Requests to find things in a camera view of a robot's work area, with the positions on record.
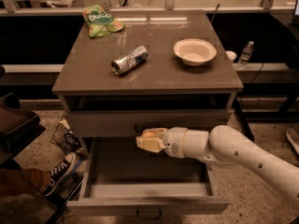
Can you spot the dark brown chair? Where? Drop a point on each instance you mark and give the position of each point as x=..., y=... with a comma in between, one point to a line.
x=19, y=127

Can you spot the orange fruit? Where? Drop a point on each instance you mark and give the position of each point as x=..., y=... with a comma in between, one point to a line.
x=147, y=135

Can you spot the clear water bottle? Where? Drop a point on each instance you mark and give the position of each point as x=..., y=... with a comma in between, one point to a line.
x=245, y=56

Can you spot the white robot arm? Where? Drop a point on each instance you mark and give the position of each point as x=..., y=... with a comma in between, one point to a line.
x=223, y=146

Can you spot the silver drink can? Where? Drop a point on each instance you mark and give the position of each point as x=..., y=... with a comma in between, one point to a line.
x=129, y=60

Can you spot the open bottom drawer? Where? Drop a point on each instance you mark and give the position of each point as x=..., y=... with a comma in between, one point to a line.
x=122, y=179

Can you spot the white paper bowl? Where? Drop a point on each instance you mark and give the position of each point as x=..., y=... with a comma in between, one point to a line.
x=194, y=52

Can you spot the wire basket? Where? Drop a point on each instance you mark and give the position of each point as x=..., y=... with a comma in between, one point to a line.
x=64, y=138

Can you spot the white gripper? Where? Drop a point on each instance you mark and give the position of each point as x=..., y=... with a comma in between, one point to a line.
x=174, y=141

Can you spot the brown trouser leg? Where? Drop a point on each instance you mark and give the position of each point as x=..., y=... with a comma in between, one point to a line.
x=23, y=181

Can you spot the grey drawer cabinet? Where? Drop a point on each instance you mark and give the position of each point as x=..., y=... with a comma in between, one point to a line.
x=162, y=82

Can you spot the small white cup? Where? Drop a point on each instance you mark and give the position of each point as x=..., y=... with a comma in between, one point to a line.
x=231, y=55

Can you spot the grey sneaker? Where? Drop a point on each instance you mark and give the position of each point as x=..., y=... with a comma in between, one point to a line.
x=293, y=138

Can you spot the black and white sneaker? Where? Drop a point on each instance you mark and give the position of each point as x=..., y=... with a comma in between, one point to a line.
x=60, y=172

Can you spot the green chip bag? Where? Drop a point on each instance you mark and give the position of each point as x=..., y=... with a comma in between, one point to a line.
x=99, y=22

